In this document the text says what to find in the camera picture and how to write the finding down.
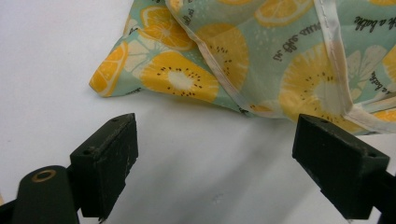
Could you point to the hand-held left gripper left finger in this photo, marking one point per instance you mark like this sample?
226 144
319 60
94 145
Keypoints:
104 168

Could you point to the fruit print fabric apron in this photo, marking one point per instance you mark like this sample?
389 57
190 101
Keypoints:
267 59

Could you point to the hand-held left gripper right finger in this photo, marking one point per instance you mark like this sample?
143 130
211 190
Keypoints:
337 168

